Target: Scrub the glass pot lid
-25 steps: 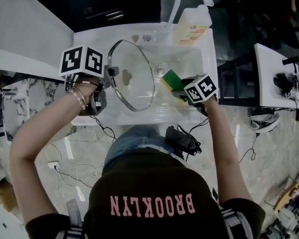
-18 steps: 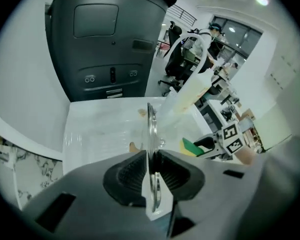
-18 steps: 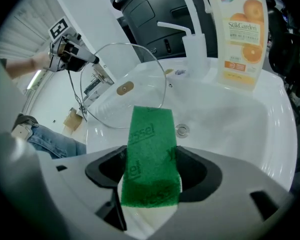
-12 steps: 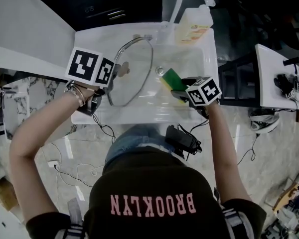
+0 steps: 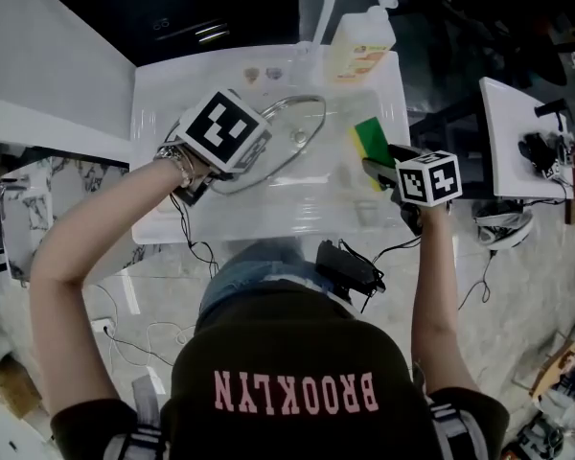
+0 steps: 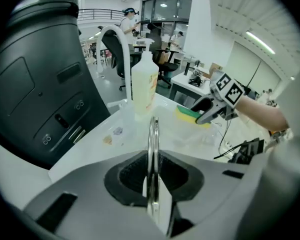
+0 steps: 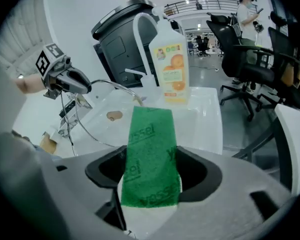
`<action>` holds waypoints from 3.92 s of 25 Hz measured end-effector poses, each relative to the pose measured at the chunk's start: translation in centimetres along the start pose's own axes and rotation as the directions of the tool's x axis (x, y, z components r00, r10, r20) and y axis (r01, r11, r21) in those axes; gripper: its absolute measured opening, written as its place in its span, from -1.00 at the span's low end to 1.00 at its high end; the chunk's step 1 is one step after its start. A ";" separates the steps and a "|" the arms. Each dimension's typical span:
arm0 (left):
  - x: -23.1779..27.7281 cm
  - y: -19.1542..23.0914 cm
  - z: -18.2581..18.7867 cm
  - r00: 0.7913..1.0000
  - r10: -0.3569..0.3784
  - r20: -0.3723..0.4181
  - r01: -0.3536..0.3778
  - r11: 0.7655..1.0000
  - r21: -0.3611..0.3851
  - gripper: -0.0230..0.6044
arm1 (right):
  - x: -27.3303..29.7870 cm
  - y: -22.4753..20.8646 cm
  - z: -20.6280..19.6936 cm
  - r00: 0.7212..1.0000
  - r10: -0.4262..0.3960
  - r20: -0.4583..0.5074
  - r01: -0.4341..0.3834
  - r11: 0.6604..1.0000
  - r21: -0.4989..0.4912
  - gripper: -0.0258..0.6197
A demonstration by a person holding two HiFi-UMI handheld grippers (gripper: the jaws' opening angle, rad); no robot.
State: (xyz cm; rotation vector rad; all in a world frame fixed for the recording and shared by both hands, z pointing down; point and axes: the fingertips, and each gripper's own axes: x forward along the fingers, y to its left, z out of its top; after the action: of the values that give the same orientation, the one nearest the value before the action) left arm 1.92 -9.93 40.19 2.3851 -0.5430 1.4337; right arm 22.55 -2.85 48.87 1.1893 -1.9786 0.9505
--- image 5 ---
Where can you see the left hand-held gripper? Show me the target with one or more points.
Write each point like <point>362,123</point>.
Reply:
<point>220,127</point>

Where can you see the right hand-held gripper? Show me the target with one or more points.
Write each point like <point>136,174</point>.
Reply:
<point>429,180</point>

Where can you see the yellow green sponge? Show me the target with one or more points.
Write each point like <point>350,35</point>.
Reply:
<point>371,137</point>

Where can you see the glass pot lid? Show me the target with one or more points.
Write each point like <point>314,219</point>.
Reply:
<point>299,136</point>

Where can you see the person's right forearm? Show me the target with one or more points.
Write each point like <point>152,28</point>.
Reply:
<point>436,281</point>

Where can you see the person's left forearm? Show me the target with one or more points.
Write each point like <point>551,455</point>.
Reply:
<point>110,213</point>

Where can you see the black metal stand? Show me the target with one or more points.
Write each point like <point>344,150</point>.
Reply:
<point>441,127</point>

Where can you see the gold shield sticker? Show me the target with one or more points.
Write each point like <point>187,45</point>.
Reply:
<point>252,75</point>

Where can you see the purple shield sticker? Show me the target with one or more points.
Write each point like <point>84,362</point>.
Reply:
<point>274,73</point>

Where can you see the white washboard sink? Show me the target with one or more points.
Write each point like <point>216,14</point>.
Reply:
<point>287,209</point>

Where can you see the black battery pack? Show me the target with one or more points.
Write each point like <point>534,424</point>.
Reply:
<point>345,266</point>

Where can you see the white side table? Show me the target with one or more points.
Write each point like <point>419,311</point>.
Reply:
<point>508,151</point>

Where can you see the pale yellow pump bottle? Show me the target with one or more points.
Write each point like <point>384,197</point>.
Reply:
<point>359,41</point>

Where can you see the person's blue jeans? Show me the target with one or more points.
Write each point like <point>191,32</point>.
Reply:
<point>249,276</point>

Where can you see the white faucet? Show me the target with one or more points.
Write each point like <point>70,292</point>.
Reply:
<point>327,3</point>

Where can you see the black faucet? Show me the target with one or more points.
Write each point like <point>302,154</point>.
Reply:
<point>551,108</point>

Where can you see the white partition panel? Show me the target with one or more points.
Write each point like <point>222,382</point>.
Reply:
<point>52,65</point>

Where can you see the person's dark t-shirt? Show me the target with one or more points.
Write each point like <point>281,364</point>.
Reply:
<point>292,343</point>

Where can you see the marble pattern cabinet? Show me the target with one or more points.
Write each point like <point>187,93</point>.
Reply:
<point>24,218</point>

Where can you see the white power strip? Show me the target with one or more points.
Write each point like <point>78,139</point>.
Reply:
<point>100,326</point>

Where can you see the wooden board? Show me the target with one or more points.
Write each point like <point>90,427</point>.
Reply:
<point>553,367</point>

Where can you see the cardboard box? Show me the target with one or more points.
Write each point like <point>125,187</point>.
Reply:
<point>9,386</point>

